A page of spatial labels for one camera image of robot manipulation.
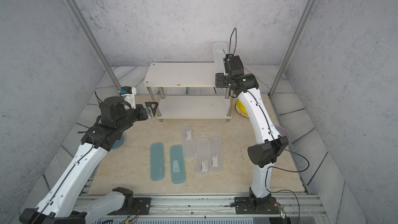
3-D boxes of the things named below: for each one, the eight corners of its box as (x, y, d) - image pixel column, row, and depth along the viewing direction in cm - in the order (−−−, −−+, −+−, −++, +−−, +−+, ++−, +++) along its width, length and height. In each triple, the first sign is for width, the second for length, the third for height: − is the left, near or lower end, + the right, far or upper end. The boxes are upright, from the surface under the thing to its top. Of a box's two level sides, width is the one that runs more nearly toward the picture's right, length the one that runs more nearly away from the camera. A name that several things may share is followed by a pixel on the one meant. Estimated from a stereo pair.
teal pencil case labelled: (171, 185, 81) (170, 184, 80) (170, 147, 96) (169, 145, 94) (185, 183, 82) (185, 181, 80) (182, 145, 96) (182, 143, 94)
